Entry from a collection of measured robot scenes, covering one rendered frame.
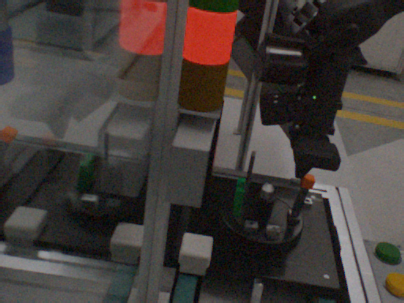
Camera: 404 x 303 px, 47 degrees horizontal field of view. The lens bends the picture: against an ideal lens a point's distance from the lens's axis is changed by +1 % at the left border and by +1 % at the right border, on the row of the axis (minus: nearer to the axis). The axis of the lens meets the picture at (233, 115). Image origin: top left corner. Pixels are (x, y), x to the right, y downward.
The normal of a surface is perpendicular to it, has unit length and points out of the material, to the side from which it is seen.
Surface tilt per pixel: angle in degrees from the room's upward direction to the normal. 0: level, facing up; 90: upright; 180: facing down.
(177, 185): 90
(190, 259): 90
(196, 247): 0
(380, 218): 0
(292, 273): 0
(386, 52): 90
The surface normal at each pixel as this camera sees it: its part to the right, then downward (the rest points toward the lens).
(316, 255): 0.15, -0.89
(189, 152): -0.06, 0.43
